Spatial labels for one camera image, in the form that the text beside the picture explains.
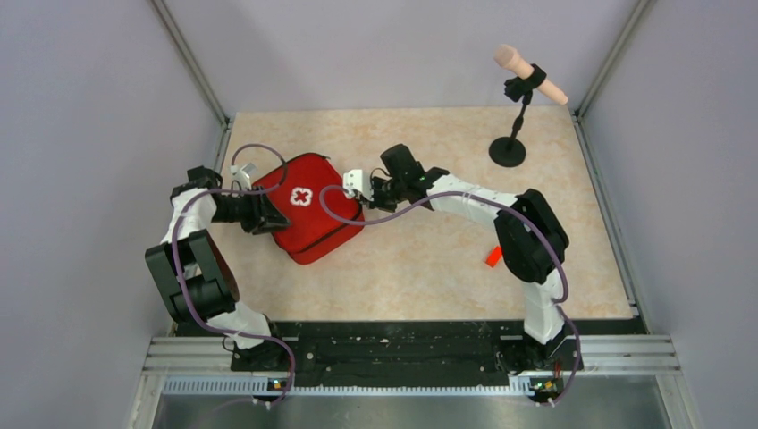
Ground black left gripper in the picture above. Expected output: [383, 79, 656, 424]
[212, 183, 291, 234]

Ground red black medicine kit case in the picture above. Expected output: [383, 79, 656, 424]
[267, 153, 363, 265]

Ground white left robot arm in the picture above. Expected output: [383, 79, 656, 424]
[145, 166, 291, 370]

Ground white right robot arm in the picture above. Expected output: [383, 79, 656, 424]
[343, 144, 569, 368]

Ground orange small box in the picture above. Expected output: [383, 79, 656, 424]
[484, 246, 502, 268]

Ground black microphone stand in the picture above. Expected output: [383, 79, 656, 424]
[488, 63, 547, 168]

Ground beige microphone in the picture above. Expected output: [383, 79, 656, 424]
[493, 45, 569, 105]

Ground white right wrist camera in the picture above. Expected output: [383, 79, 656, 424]
[342, 169, 374, 201]

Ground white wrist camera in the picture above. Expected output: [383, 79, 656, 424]
[230, 163, 258, 190]
[342, 169, 374, 201]

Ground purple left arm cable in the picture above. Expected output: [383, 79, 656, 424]
[170, 143, 298, 407]

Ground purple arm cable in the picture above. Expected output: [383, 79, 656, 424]
[319, 184, 583, 407]
[170, 143, 298, 407]

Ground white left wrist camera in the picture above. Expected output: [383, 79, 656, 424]
[230, 163, 258, 190]

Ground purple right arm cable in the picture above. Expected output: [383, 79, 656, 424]
[319, 184, 583, 407]

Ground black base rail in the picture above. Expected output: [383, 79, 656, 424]
[177, 319, 646, 391]

